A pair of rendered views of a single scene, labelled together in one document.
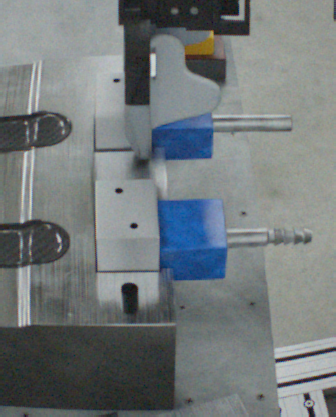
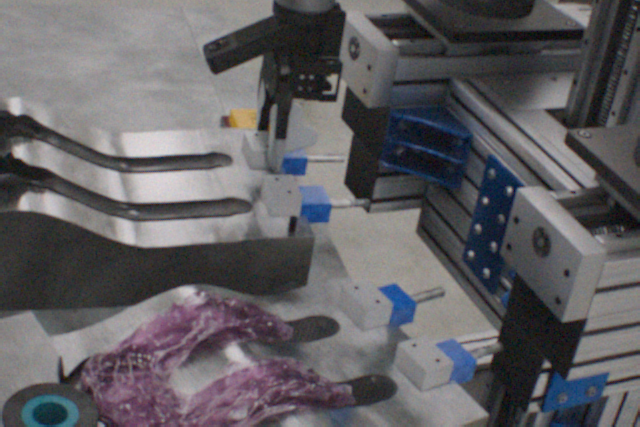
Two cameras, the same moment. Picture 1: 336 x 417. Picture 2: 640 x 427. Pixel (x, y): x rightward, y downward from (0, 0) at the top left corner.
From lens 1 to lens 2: 0.68 m
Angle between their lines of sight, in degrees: 19
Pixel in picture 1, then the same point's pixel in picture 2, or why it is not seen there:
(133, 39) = (284, 101)
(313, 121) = not seen: hidden behind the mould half
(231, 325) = (321, 260)
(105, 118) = (257, 150)
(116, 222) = (280, 190)
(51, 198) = (235, 188)
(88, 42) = not seen: hidden behind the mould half
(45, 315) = (250, 234)
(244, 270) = (320, 237)
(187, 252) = (313, 206)
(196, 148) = (298, 169)
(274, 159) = not seen: hidden behind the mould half
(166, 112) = (292, 145)
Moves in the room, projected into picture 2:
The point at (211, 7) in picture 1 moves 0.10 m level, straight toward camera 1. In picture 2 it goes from (318, 87) to (333, 126)
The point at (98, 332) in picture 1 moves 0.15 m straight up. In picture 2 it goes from (277, 242) to (295, 127)
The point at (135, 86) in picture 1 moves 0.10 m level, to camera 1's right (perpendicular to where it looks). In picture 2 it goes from (281, 128) to (361, 130)
